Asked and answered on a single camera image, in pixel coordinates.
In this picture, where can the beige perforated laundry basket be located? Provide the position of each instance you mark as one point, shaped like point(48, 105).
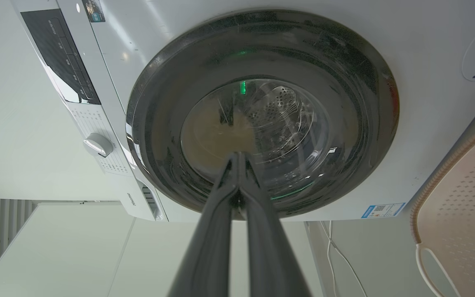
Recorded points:
point(460, 214)

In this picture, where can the round dark washing machine door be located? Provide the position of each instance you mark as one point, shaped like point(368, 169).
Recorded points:
point(262, 62)

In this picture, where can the silver washing machine dial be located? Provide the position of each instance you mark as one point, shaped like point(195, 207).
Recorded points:
point(97, 144)

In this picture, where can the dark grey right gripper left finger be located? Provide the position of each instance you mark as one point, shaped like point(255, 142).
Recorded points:
point(208, 247)

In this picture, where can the white front-load washing machine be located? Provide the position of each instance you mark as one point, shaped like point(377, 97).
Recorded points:
point(344, 37)

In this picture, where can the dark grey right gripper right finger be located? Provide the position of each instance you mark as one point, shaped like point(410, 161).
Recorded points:
point(270, 251)

